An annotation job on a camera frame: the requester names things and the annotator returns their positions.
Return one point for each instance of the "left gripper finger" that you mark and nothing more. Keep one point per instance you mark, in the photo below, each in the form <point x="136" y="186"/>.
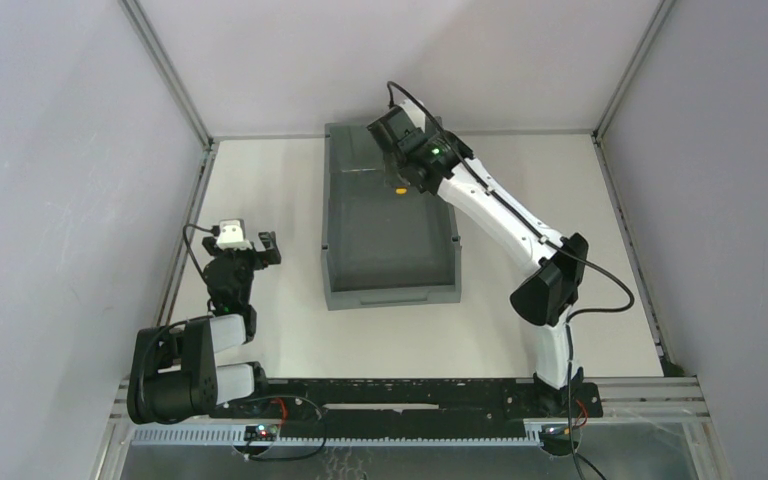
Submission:
<point x="270" y="255"/>
<point x="210" y="246"/>

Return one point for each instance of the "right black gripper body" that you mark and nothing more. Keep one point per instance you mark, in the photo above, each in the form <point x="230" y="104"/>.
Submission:
<point x="396" y="163"/>

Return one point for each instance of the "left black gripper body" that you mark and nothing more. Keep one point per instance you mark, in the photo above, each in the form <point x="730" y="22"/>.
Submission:
<point x="239" y="253"/>

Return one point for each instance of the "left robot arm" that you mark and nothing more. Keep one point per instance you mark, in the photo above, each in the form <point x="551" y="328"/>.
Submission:
<point x="174" y="375"/>

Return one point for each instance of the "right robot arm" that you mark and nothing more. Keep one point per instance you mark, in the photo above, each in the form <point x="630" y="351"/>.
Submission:
<point x="442" y="165"/>

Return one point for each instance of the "grey plastic bin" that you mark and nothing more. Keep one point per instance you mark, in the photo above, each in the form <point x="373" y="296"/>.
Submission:
<point x="380" y="248"/>

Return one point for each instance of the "left controller circuit board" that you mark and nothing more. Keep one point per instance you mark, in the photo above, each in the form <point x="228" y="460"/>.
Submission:
<point x="261" y="433"/>

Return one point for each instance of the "controller circuit board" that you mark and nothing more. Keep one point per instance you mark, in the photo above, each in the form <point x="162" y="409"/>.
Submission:
<point x="261" y="433"/>
<point x="559" y="440"/>

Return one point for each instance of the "right controller circuit board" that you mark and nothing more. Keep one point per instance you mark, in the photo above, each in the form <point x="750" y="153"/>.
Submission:
<point x="559" y="440"/>

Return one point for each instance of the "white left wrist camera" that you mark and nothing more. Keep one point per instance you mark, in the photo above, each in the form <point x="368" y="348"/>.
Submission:
<point x="231" y="235"/>

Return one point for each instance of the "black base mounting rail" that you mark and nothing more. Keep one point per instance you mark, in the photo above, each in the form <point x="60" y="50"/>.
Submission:
<point x="414" y="408"/>

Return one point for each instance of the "grey slotted cable duct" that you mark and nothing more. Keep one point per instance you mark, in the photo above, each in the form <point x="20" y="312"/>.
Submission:
<point x="241" y="435"/>

